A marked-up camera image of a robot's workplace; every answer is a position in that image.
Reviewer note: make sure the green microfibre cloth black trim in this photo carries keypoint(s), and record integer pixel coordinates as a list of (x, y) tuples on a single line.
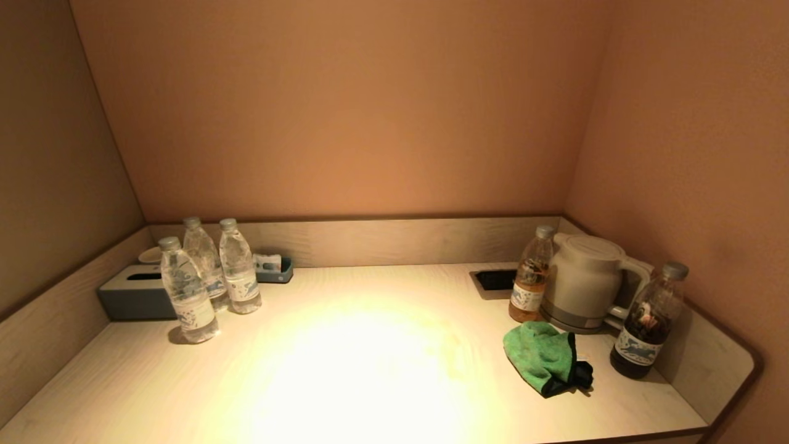
[(536, 354)]

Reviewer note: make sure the black recessed socket panel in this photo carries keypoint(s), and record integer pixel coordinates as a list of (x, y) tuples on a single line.
[(496, 280)]

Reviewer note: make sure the small blue tray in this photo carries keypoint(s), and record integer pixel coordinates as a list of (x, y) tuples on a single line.
[(286, 274)]

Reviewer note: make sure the white sachet packet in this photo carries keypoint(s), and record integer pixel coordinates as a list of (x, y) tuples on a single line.
[(266, 262)]

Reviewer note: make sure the amber tea bottle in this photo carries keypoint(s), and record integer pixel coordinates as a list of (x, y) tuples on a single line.
[(530, 283)]

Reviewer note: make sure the clear water bottle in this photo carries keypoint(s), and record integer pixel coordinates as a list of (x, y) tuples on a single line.
[(202, 253), (188, 296), (239, 271)]

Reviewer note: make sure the white electric kettle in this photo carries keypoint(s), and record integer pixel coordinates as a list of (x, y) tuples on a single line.
[(582, 277)]

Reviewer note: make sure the grey kettle base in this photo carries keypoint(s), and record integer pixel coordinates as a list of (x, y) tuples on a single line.
[(573, 324)]

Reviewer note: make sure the small white dish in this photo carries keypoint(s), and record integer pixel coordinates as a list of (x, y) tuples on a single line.
[(150, 254)]

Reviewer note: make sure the dark liquid bottle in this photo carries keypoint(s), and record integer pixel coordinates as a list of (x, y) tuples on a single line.
[(644, 333)]

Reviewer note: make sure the grey-blue tissue box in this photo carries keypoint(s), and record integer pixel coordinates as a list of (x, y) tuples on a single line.
[(132, 302)]

